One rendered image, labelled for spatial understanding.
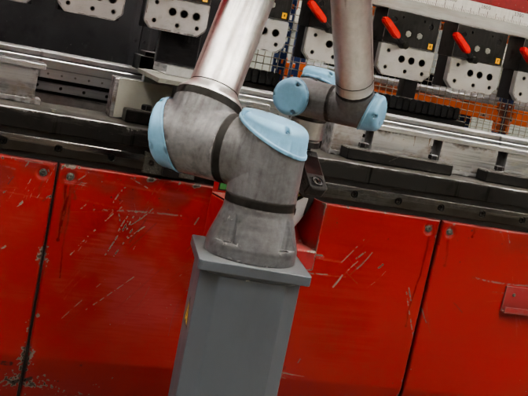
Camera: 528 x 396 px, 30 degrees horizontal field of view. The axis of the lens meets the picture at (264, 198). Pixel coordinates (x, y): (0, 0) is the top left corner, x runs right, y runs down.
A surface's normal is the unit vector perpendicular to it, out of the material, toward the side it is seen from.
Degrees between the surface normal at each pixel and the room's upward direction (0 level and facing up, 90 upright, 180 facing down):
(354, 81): 125
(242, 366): 90
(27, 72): 90
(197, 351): 90
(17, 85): 90
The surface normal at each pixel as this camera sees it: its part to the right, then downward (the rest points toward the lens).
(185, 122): -0.29, -0.32
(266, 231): 0.35, -0.09
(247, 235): -0.06, -0.17
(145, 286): 0.29, 0.21
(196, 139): -0.36, -0.07
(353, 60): 0.00, 0.70
